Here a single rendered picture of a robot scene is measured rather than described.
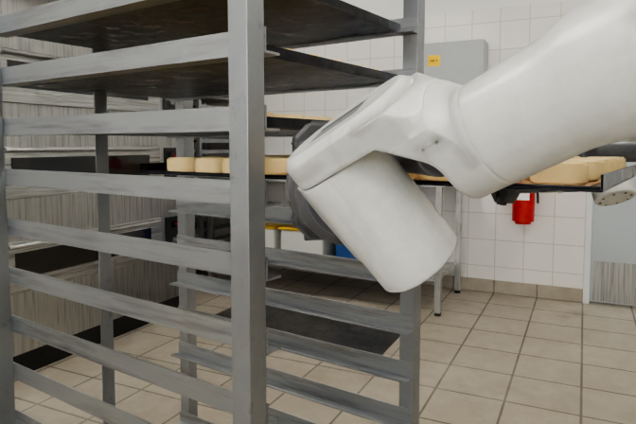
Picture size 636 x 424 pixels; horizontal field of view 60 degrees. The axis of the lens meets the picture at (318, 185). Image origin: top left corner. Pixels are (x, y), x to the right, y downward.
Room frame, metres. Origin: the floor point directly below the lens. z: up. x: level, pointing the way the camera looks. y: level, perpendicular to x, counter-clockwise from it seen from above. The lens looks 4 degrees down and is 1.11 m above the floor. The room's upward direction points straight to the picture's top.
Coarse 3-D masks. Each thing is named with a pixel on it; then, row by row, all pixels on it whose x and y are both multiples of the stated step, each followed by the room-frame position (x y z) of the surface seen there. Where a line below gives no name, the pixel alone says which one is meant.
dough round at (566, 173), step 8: (552, 168) 0.50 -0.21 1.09; (560, 168) 0.49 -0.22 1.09; (568, 168) 0.49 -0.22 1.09; (576, 168) 0.49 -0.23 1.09; (584, 168) 0.50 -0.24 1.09; (536, 176) 0.51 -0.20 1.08; (544, 176) 0.50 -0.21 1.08; (552, 176) 0.50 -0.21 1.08; (560, 176) 0.49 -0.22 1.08; (568, 176) 0.49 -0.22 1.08; (576, 176) 0.49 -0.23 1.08; (584, 176) 0.50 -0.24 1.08; (536, 184) 0.51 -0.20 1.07; (544, 184) 0.50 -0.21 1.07; (552, 184) 0.50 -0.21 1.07; (560, 184) 0.50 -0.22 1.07; (568, 184) 0.49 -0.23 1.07; (576, 184) 0.50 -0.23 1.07; (584, 184) 0.50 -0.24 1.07
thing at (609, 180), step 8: (144, 168) 0.80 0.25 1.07; (152, 168) 0.81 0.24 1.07; (160, 168) 0.82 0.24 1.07; (624, 168) 0.58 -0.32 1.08; (632, 168) 0.66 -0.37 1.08; (216, 176) 0.71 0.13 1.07; (224, 176) 0.70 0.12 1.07; (272, 176) 0.65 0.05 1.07; (280, 176) 0.65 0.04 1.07; (608, 176) 0.48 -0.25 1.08; (616, 176) 0.53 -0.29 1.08; (624, 176) 0.58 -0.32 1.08; (632, 176) 0.66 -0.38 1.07; (416, 184) 0.55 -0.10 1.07; (424, 184) 0.54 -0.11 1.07; (432, 184) 0.54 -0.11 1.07; (440, 184) 0.54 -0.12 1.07; (448, 184) 0.53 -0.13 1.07; (520, 184) 0.49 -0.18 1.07; (528, 184) 0.49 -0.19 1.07; (600, 184) 0.53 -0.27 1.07; (608, 184) 0.48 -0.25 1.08; (616, 184) 0.53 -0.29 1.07
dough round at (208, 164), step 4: (196, 160) 0.76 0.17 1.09; (200, 160) 0.75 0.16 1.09; (204, 160) 0.75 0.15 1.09; (208, 160) 0.75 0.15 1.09; (212, 160) 0.75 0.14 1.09; (216, 160) 0.75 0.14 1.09; (220, 160) 0.75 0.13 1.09; (196, 164) 0.76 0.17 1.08; (200, 164) 0.75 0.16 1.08; (204, 164) 0.75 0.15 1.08; (208, 164) 0.75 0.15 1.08; (212, 164) 0.75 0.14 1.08; (216, 164) 0.75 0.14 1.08; (220, 164) 0.75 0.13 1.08; (196, 168) 0.76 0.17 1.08; (200, 168) 0.75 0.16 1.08; (204, 168) 0.75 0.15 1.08; (208, 168) 0.75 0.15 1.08; (212, 168) 0.75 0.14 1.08; (216, 168) 0.75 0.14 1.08; (220, 168) 0.75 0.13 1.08; (216, 172) 0.75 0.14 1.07
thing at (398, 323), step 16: (192, 288) 1.29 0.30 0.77; (208, 288) 1.29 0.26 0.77; (224, 288) 1.26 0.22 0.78; (272, 304) 1.16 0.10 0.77; (288, 304) 1.16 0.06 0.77; (304, 304) 1.13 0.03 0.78; (320, 304) 1.11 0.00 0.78; (336, 304) 1.09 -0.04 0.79; (352, 304) 1.07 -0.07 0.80; (336, 320) 1.06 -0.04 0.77; (352, 320) 1.05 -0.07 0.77; (368, 320) 1.04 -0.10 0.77; (384, 320) 1.02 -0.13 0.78; (400, 320) 1.01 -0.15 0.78
